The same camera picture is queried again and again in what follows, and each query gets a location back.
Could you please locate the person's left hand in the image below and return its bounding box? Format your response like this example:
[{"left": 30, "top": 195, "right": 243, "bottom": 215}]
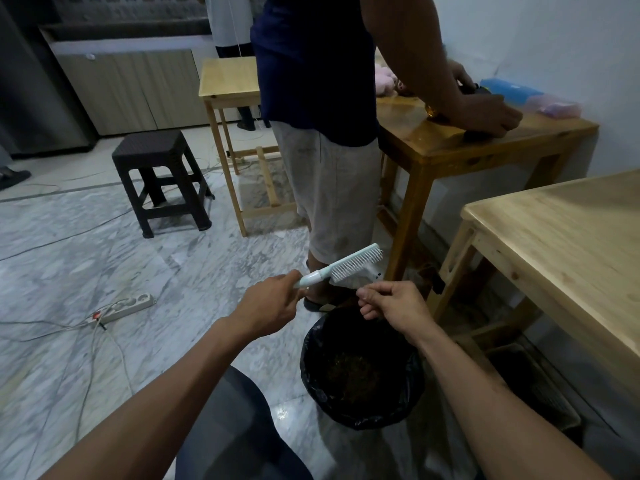
[{"left": 227, "top": 269, "right": 307, "bottom": 341}]

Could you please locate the person's right hand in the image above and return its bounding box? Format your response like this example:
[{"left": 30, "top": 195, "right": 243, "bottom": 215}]
[{"left": 355, "top": 280, "right": 439, "bottom": 345}]

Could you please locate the light blue hairbrush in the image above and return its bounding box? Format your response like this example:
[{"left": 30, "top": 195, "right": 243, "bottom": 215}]
[{"left": 293, "top": 243, "right": 385, "bottom": 289}]

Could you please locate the brown hair clump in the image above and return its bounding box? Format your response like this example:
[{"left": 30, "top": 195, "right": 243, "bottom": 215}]
[{"left": 319, "top": 352, "right": 391, "bottom": 405}]

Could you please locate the trash bin with black bag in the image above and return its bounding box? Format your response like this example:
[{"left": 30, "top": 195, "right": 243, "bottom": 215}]
[{"left": 299, "top": 307, "right": 426, "bottom": 431}]

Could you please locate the person's right forearm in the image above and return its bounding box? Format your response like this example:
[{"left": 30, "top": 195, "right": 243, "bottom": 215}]
[{"left": 415, "top": 322, "right": 613, "bottom": 480}]

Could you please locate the person's left forearm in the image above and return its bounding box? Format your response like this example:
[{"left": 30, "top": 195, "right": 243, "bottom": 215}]
[{"left": 39, "top": 317, "right": 251, "bottom": 480}]

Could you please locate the person's left leg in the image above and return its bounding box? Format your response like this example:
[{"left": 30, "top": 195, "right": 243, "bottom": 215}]
[{"left": 175, "top": 367, "right": 313, "bottom": 480}]

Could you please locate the white socket block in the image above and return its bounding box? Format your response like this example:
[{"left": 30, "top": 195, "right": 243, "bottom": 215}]
[{"left": 357, "top": 262, "right": 386, "bottom": 288}]

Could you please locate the white power strip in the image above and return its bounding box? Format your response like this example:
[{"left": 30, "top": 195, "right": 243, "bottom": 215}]
[{"left": 87, "top": 293, "right": 157, "bottom": 325}]

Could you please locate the white perforated plastic basket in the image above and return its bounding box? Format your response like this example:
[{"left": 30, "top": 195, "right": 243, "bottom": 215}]
[{"left": 487, "top": 343, "right": 583, "bottom": 433}]

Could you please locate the dark brown wooden table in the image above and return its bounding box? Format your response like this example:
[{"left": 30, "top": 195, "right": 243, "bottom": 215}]
[{"left": 375, "top": 82, "right": 599, "bottom": 283}]

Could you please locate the black plastic stool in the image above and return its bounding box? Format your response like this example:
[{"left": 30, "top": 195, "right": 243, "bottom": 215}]
[{"left": 111, "top": 129, "right": 216, "bottom": 239}]

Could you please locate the pink plush toy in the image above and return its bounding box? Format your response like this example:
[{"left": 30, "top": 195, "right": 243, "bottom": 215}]
[{"left": 375, "top": 64, "right": 399, "bottom": 98}]

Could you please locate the tall light wooden table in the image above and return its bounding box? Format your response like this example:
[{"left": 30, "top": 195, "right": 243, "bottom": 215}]
[{"left": 198, "top": 56, "right": 299, "bottom": 238}]

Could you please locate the blue plastic box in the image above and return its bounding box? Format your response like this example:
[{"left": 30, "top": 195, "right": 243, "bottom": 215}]
[{"left": 479, "top": 78, "right": 543, "bottom": 107}]

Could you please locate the pink plastic box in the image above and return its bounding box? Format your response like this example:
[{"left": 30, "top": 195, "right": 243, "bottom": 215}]
[{"left": 525, "top": 93, "right": 583, "bottom": 119}]

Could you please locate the grey wooden cabinet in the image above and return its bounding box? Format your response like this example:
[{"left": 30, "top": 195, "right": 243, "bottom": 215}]
[{"left": 39, "top": 37, "right": 243, "bottom": 137}]

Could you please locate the dark grey appliance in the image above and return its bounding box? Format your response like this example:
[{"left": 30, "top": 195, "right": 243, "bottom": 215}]
[{"left": 0, "top": 0, "right": 99, "bottom": 158}]

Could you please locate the white floor cable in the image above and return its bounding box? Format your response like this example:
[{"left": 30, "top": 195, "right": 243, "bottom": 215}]
[{"left": 0, "top": 304, "right": 136, "bottom": 480}]

